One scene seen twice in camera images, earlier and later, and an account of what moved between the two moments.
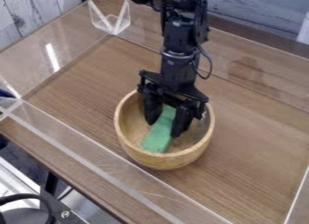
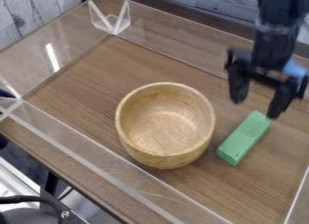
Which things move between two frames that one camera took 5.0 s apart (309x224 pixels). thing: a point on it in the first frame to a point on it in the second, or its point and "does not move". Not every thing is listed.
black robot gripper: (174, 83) to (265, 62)
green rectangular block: (158, 138) to (237, 145)
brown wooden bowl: (186, 149) does not move
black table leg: (51, 183) does not move
